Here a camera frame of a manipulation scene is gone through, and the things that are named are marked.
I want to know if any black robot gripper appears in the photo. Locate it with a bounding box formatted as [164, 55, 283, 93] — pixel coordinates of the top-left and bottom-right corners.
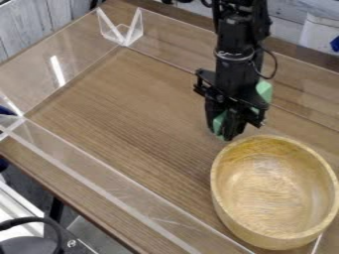
[194, 53, 267, 141]

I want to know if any green rectangular block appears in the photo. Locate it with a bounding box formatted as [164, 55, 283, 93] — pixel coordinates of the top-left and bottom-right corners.
[212, 79, 274, 141]

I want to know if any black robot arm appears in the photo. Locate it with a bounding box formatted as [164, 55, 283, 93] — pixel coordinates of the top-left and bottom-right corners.
[194, 0, 274, 141]

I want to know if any brown wooden bowl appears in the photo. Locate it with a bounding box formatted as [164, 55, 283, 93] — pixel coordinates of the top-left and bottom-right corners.
[211, 135, 339, 251]

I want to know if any white cylindrical container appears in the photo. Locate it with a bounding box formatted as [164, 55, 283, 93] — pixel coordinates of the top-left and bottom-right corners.
[299, 13, 339, 57]

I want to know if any black table leg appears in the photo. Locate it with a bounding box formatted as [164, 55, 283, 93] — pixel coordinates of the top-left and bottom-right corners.
[50, 197, 66, 222]

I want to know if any grey metal plate with screw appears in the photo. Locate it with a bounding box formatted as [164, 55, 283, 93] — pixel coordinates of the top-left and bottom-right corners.
[59, 216, 132, 254]

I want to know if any blue object at left edge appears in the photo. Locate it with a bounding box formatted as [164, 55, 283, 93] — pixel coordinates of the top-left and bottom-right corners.
[0, 105, 16, 116]

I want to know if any clear acrylic corner bracket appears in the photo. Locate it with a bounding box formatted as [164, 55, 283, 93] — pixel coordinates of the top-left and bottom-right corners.
[95, 8, 144, 47]

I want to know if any clear acrylic front wall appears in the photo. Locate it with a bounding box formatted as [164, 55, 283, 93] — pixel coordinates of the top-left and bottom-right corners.
[0, 95, 255, 254]

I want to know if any black cable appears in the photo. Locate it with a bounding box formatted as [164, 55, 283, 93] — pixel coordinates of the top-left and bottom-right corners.
[0, 216, 66, 254]

